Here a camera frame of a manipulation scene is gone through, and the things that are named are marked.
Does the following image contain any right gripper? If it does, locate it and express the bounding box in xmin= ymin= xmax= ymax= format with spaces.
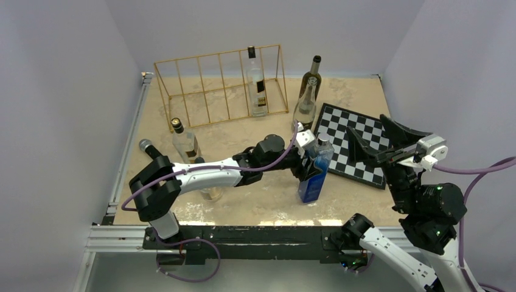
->
xmin=343 ymin=112 xmax=430 ymax=212

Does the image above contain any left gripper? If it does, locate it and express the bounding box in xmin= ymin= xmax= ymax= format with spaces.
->
xmin=261 ymin=144 xmax=322 ymax=181

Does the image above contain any tall blue gradient bottle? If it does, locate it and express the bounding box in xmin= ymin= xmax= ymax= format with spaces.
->
xmin=298 ymin=133 xmax=334 ymax=203

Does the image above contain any clear bottle dark label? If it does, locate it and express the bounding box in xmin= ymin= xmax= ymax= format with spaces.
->
xmin=291 ymin=77 xmax=317 ymax=130

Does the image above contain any dark green wine bottle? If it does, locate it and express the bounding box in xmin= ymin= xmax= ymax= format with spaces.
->
xmin=299 ymin=55 xmax=322 ymax=100

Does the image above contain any clear bottle gold white label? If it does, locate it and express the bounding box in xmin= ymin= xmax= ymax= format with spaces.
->
xmin=200 ymin=187 xmax=223 ymax=202

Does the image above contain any clear bottle black cap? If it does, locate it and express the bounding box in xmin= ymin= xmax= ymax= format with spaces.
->
xmin=246 ymin=46 xmax=268 ymax=117

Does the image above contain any clear bottle black gold label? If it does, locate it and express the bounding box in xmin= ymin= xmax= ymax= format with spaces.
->
xmin=171 ymin=117 xmax=201 ymax=164

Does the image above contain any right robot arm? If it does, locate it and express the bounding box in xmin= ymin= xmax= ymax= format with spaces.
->
xmin=340 ymin=115 xmax=482 ymax=291

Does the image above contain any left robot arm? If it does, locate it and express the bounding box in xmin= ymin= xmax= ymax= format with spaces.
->
xmin=121 ymin=130 xmax=316 ymax=249

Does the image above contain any black white chessboard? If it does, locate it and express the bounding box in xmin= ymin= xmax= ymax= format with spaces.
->
xmin=314 ymin=103 xmax=391 ymax=189

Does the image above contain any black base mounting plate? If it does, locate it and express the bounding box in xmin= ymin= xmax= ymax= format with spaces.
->
xmin=142 ymin=226 xmax=373 ymax=269

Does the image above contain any black microphone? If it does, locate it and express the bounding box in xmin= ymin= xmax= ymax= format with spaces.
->
xmin=139 ymin=139 xmax=164 ymax=160

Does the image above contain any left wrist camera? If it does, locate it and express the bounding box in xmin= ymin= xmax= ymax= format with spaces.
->
xmin=294 ymin=130 xmax=316 ymax=158

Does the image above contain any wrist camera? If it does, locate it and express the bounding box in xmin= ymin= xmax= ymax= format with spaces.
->
xmin=397 ymin=134 xmax=448 ymax=171
xmin=294 ymin=130 xmax=316 ymax=158

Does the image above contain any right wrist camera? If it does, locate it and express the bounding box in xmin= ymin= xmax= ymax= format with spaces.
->
xmin=397 ymin=134 xmax=448 ymax=171

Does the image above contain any gold wire wine rack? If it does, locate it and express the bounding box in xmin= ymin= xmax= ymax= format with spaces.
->
xmin=154 ymin=44 xmax=289 ymax=127

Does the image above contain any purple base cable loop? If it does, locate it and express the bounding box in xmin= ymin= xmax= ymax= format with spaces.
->
xmin=156 ymin=237 xmax=221 ymax=282

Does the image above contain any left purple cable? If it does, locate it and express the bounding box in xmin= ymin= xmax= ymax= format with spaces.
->
xmin=120 ymin=120 xmax=300 ymax=246

